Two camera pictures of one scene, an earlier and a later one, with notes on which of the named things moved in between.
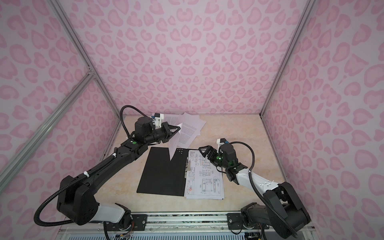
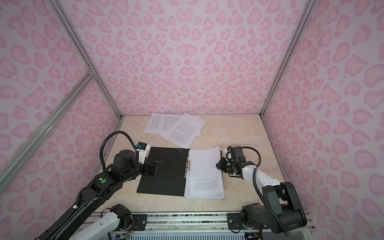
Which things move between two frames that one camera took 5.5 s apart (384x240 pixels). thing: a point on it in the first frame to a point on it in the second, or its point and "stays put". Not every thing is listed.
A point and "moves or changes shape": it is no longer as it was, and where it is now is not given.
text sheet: [174, 119] moves or changes shape
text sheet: [173, 143] to [204, 178]
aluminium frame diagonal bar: [9, 170] stays put
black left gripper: [168, 135] to [149, 172]
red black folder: [163, 176] stays put
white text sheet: [190, 128] stays put
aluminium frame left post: [81, 47] stays put
